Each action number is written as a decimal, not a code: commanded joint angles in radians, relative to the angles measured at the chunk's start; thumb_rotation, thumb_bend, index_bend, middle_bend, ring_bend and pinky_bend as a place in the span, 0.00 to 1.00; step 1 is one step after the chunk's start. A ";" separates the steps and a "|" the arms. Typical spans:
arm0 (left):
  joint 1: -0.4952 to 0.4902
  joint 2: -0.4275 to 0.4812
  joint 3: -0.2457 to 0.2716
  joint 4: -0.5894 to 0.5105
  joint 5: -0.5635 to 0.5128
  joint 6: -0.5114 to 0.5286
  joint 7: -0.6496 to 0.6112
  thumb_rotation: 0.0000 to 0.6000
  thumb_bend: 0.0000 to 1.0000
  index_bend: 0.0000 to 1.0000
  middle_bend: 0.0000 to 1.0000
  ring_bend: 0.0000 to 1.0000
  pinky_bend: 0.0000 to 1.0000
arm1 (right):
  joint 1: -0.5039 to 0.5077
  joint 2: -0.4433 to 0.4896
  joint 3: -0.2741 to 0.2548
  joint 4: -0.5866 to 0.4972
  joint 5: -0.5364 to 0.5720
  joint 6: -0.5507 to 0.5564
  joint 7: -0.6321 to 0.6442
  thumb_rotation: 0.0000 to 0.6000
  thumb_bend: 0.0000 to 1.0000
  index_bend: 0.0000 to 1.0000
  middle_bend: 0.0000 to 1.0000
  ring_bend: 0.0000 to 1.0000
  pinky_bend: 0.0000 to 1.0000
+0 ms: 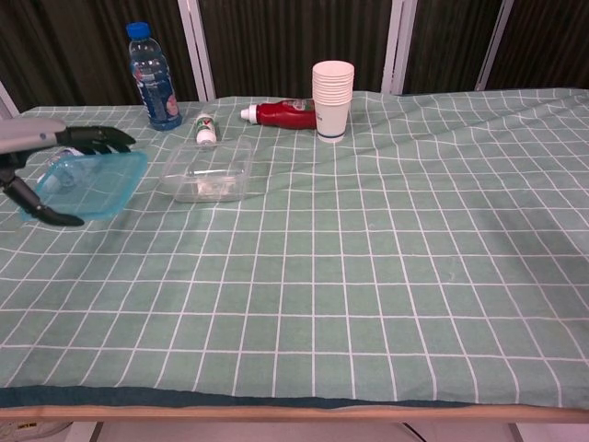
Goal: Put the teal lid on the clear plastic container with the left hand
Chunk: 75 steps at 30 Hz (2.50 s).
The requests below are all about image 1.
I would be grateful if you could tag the left black grey robot hand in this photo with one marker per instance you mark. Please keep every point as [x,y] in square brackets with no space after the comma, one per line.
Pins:
[27,133]

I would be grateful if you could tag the teal container lid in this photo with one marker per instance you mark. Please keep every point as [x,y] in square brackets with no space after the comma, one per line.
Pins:
[101,184]

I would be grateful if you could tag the clear plastic container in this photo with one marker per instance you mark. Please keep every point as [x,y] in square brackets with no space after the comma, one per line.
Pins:
[207,177]

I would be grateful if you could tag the blue-capped drink bottle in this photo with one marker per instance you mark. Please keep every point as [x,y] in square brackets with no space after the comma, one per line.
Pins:
[154,83]

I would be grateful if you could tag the small white green bottle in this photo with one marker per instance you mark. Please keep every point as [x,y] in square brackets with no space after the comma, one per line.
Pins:
[205,129]

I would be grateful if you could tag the red ketchup bottle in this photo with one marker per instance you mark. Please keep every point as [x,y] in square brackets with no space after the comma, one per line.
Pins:
[285,115]

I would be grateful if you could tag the dark blue undercloth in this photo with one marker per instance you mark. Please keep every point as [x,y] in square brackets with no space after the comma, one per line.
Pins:
[184,398]

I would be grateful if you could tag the green checked tablecloth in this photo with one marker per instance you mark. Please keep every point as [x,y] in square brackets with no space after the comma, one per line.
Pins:
[368,276]

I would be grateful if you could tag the wooden table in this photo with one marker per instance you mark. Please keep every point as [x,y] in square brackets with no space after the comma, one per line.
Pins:
[276,413]

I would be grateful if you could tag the dark partition panel white frame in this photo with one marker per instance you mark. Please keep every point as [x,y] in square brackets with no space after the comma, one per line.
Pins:
[552,37]
[446,37]
[69,46]
[299,37]

